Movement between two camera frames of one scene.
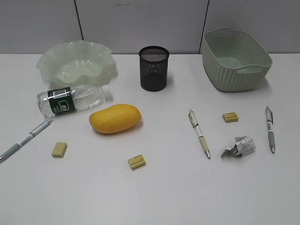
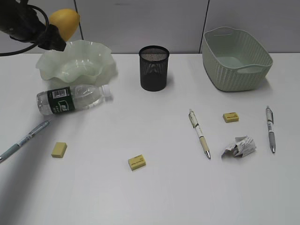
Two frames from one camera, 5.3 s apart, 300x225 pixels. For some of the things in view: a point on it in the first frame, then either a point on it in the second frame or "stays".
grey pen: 269,116 stays
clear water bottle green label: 71,98 stays
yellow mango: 116,118 -> 67,20
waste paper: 243,145 stays
